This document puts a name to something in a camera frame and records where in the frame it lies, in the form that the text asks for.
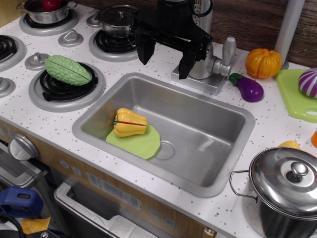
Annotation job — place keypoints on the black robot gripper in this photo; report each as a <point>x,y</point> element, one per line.
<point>172,25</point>

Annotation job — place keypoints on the silver toy faucet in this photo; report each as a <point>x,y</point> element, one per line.
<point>209,75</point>

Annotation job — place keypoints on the back right stove burner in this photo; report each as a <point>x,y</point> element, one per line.
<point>113,49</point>

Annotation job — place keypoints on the hanging perforated metal strainer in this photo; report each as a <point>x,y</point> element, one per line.
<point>196,6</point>

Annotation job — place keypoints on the small steel pot with lid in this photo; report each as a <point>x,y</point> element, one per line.
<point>116,20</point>

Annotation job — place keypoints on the silver stove knob back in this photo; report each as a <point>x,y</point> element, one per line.
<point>93,20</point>

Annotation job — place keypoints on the silver stove knob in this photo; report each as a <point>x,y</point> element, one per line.
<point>7,86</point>
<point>70,39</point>
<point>93,20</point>
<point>36,61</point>

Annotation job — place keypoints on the yellow toy bell pepper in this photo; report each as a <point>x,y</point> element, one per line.
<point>128,123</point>

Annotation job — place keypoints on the stainless steel sink basin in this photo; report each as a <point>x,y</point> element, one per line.
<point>201,139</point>

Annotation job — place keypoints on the purple toy eggplant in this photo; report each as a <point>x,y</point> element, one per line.
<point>250,90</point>

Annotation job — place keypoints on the orange toy pumpkin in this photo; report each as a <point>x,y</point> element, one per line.
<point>263,63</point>

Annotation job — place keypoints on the silver stove knob upper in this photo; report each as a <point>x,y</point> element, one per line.
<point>70,39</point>

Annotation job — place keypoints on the light green plastic plate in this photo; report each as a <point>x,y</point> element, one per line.
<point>142,142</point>

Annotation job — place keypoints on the green toy bitter gourd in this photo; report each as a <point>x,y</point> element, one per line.
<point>67,70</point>

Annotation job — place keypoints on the back left stove burner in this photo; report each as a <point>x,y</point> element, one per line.
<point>32,28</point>

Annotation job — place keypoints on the grey vertical support pole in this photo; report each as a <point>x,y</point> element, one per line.
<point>287,29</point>

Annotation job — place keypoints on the red toy fruit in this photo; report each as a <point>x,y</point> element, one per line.
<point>51,5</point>

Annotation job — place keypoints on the small steel pan back left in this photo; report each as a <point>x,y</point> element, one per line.
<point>36,11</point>

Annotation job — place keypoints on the front black stove burner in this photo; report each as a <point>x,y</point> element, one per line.
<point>50,94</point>

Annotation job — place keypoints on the silver stove knob middle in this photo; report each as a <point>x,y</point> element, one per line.
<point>36,61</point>

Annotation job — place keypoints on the green plastic cutting board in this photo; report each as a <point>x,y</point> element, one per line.
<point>298,105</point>

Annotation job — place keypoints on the purple striped toy onion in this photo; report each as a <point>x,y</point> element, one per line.
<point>308,83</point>

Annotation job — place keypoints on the left edge stove burner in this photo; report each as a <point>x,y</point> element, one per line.
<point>12,52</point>

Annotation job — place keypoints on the yellow toy corn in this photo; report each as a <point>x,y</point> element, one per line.
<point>290,144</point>

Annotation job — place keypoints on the silver stove knob left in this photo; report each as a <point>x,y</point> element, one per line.
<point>7,86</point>

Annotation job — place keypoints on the orange toy piece right edge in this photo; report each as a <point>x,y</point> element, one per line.
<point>314,139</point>

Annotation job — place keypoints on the silver oven front dial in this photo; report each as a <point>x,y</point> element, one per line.
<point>21,148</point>

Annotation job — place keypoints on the silver dishwasher door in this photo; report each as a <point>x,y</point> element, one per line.
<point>89,215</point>

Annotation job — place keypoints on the large steel pot with lid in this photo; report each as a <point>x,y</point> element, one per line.
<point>280,198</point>

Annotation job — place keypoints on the yellow tape piece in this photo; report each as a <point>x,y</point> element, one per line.
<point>33,225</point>

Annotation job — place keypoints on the silver oven door handle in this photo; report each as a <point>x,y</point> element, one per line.
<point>14,172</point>

